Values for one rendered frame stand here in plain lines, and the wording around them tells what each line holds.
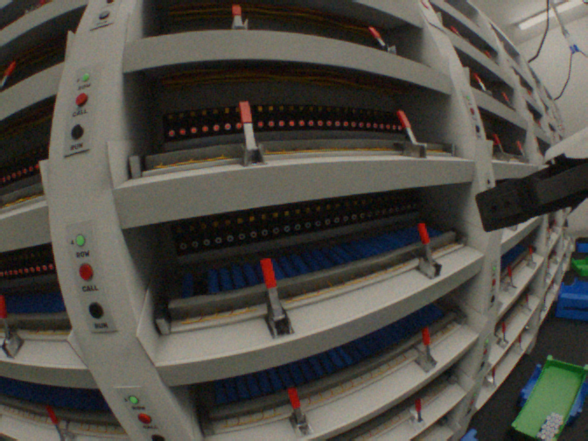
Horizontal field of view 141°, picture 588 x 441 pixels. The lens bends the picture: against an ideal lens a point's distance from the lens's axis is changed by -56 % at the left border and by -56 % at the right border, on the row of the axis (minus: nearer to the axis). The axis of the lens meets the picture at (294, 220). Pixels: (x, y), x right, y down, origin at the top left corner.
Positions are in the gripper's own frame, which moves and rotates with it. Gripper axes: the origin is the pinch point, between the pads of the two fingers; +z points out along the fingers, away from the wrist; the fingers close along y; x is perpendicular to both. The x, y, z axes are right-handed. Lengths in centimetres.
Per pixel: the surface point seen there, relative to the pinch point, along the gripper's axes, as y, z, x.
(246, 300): -17.4, 24.8, -3.7
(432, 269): 11.3, 19.3, -6.7
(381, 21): 24, 16, 54
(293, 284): -10.6, 24.4, -3.0
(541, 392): 67, 14, -74
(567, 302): 148, 21, -70
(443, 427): 29, 35, -65
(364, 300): -1.9, 21.3, -7.5
